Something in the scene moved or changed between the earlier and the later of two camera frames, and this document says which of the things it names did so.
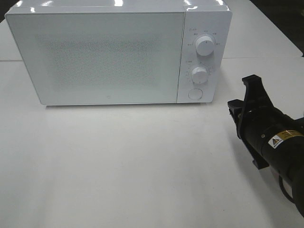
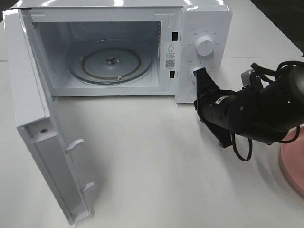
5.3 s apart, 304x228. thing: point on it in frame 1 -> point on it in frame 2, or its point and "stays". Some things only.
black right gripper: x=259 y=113 -> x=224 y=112
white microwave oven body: x=105 y=52 stays
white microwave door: x=101 y=58 -> x=37 y=120
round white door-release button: x=195 y=93 stays
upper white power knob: x=204 y=45 stays
